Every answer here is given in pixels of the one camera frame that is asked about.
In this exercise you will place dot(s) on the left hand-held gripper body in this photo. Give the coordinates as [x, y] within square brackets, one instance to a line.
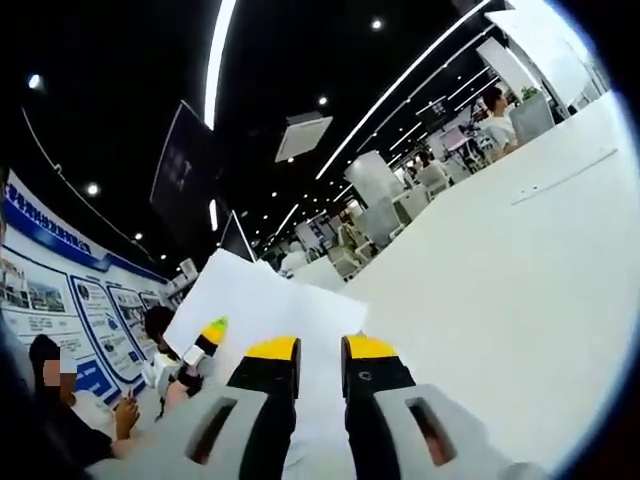
[161, 372]

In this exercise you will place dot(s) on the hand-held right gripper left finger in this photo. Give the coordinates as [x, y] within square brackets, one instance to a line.
[265, 380]

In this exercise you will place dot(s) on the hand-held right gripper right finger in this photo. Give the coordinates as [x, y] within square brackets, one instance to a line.
[370, 380]

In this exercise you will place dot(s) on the stack of white printing papers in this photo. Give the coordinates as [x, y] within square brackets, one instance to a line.
[275, 300]

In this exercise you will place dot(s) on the person's left hand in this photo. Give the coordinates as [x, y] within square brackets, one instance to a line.
[182, 382]

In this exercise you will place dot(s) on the white storage shelf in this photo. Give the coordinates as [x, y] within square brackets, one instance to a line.
[182, 280]

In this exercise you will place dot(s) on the white side desk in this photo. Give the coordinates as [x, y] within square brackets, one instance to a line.
[320, 277]

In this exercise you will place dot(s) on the green white office chair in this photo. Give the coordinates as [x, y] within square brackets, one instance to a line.
[350, 240]

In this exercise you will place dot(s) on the hanging black ceiling screen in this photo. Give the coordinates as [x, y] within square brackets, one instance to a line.
[182, 170]

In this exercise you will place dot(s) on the white pillar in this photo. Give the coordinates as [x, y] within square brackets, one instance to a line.
[372, 177]

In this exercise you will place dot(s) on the ceiling air conditioner vent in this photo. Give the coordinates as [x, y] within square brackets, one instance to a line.
[302, 137]

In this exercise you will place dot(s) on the wide ceiling light strip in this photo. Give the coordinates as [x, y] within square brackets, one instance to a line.
[220, 60]

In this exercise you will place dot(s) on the small hanging black screen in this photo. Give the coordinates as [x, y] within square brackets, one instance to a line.
[432, 109]

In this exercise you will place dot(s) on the thin ceiling light strip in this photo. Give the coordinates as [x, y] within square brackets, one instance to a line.
[400, 82]

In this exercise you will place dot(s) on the green potted plant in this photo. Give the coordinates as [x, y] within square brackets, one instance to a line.
[530, 92]

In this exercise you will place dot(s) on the blue white wall poster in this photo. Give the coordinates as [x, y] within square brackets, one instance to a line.
[50, 295]

